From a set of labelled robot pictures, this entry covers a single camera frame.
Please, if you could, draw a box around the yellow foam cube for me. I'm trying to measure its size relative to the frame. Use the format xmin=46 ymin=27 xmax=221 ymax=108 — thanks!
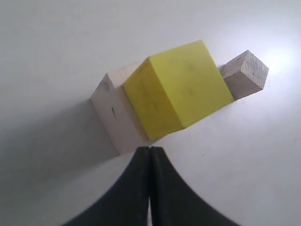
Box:
xmin=123 ymin=40 xmax=234 ymax=140

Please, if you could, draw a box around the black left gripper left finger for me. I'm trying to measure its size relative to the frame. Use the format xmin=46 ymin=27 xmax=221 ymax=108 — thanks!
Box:
xmin=65 ymin=147 xmax=151 ymax=226

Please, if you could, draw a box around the medium wooden cube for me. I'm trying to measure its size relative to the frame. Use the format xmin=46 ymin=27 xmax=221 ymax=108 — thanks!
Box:
xmin=221 ymin=50 xmax=269 ymax=99

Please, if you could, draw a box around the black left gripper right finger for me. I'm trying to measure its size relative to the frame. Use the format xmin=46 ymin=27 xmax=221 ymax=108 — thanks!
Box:
xmin=149 ymin=147 xmax=237 ymax=226

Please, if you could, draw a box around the large wooden cube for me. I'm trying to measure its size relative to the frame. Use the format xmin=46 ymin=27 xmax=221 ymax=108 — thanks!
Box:
xmin=90 ymin=61 xmax=165 ymax=156

